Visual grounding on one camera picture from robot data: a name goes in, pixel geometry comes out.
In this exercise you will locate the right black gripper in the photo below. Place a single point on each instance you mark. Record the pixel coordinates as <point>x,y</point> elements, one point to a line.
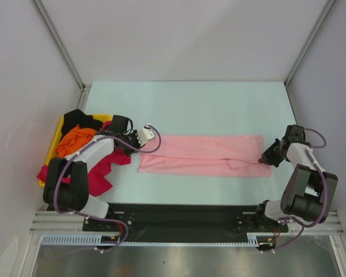
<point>267,157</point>

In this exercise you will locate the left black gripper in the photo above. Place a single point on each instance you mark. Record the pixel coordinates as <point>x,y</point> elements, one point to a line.
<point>135,135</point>

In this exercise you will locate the pink t shirt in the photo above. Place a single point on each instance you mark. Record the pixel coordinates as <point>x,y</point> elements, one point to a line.
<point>208,156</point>

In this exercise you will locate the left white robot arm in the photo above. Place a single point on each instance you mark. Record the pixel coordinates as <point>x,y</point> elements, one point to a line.
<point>70,180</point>

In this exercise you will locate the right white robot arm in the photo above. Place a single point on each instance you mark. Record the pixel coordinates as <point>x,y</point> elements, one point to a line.
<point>308,195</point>

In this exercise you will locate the yellow plastic tray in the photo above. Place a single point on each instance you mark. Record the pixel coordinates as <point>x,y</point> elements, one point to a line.
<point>57,136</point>

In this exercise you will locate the magenta t shirt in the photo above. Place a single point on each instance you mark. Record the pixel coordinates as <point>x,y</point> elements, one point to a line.
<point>97,182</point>

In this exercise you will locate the black t shirt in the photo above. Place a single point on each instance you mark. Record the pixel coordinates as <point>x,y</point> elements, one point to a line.
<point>77,117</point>

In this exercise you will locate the orange t shirt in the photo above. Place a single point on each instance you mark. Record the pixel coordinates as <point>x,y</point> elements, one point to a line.
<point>74,140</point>

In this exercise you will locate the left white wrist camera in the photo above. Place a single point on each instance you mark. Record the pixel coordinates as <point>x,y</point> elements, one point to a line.
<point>145,134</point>

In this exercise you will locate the left aluminium corner post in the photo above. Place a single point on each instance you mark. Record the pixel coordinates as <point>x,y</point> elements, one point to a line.
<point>57,41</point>

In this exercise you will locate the aluminium corner post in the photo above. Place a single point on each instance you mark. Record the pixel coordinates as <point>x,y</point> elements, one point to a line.
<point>311,38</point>
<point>57,41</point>

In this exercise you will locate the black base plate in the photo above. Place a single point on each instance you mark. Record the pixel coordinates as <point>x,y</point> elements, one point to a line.
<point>179,223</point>

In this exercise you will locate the right aluminium corner post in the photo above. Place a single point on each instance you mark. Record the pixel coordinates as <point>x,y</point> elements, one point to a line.
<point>311,38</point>

